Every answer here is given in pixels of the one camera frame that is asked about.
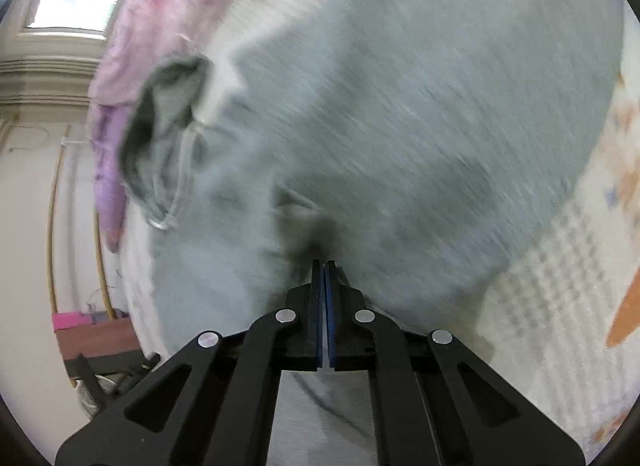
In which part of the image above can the wooden bed with floral sheet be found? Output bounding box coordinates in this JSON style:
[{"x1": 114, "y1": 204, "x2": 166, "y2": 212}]
[{"x1": 117, "y1": 0, "x2": 640, "y2": 464}]

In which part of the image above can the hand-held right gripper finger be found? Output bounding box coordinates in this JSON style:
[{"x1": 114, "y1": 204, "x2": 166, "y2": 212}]
[
  {"x1": 326, "y1": 261, "x2": 585, "y2": 466},
  {"x1": 55, "y1": 260, "x2": 326, "y2": 466}
]

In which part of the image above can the purple floral quilt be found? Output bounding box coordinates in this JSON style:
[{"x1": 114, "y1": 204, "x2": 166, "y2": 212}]
[{"x1": 87, "y1": 0, "x2": 281, "y2": 254}]

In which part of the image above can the mauve towel with grey border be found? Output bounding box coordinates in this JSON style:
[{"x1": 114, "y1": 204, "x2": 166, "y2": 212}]
[{"x1": 54, "y1": 318, "x2": 143, "y2": 379}]

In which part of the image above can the pink towel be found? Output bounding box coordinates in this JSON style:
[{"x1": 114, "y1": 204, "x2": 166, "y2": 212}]
[{"x1": 52, "y1": 312, "x2": 97, "y2": 331}]

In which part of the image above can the grey drawstring garment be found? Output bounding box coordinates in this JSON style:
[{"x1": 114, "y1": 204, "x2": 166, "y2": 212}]
[{"x1": 119, "y1": 0, "x2": 626, "y2": 466}]

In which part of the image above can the white electric fan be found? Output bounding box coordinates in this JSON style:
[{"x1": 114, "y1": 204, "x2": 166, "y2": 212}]
[{"x1": 75, "y1": 373, "x2": 131, "y2": 422}]

